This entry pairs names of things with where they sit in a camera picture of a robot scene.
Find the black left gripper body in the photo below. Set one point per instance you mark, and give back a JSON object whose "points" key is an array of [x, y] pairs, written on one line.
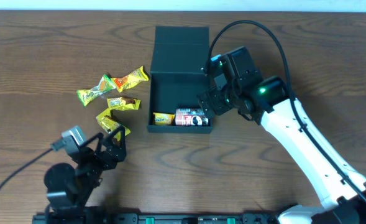
{"points": [[96, 156]]}

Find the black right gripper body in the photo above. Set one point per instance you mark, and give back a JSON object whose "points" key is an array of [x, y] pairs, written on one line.
{"points": [[214, 101]]}

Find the yellow Apollo wafer packet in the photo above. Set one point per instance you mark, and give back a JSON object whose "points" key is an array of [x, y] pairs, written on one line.
{"points": [[106, 121]]}

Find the yellow Apollo chocolate cake packet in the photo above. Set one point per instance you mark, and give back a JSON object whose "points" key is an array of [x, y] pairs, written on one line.
{"points": [[123, 103]]}

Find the red Pringles can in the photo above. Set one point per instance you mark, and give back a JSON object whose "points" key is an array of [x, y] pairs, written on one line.
{"points": [[190, 117]]}

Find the yellow biscuit packet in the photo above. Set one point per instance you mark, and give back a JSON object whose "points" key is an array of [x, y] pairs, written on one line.
{"points": [[163, 119]]}

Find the orange yellow peanut snack packet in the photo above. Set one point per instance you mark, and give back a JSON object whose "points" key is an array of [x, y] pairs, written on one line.
{"points": [[131, 80]]}

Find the green pandan cake packet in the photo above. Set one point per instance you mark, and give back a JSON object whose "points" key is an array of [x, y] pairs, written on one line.
{"points": [[88, 95]]}

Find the black gift box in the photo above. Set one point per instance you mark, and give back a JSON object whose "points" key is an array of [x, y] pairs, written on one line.
{"points": [[176, 77]]}

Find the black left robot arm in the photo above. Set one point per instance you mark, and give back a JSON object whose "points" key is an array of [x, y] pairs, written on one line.
{"points": [[69, 188]]}

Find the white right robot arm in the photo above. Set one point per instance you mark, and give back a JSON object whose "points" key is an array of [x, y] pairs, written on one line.
{"points": [[239, 85]]}

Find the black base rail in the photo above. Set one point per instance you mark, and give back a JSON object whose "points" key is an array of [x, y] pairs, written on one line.
{"points": [[133, 218]]}

